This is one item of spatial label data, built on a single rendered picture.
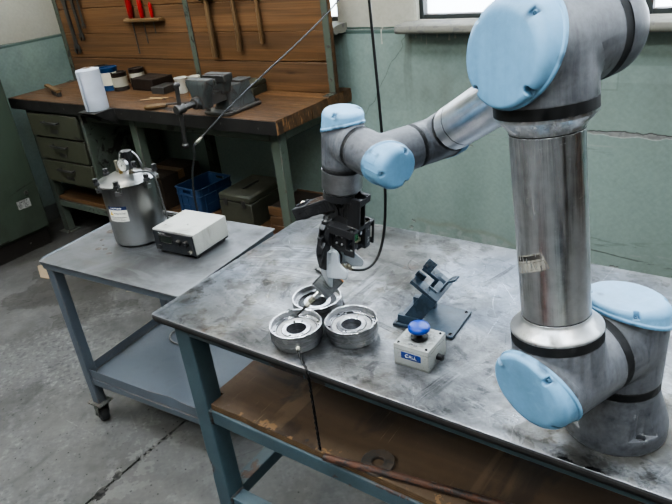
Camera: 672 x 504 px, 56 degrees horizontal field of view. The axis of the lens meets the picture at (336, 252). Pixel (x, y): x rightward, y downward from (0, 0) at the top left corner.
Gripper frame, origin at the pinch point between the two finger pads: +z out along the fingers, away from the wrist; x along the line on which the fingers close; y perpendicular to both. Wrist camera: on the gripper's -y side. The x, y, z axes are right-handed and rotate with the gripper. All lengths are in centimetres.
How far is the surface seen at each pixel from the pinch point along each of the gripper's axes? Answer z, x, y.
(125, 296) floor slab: 115, 64, -173
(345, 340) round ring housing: 5.8, -9.5, 9.5
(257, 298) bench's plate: 12.5, -2.1, -19.5
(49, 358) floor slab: 112, 13, -161
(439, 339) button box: 1.9, -3.5, 25.8
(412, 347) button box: 2.2, -7.8, 22.8
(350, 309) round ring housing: 6.1, -0.6, 4.7
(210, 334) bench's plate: 12.3, -17.5, -18.9
